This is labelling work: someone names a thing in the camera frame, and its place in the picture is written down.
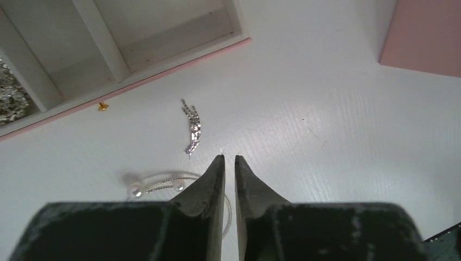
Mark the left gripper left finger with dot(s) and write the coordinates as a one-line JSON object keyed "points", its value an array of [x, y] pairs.
{"points": [[187, 227]]}

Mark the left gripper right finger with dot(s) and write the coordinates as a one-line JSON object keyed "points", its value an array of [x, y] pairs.
{"points": [[272, 228]]}

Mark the small silver earring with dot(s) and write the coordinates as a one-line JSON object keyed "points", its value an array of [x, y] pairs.
{"points": [[195, 127]]}

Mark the pink compartment tray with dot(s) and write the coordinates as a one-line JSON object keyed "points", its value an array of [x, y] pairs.
{"points": [[69, 55]]}

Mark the pink jewelry box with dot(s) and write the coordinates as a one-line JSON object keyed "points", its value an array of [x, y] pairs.
{"points": [[424, 36]]}

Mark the tiny gold stud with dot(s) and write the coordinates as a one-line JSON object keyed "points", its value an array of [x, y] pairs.
{"points": [[102, 106]]}

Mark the black mounting rail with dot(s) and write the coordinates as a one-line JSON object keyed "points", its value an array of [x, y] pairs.
{"points": [[444, 245]]}

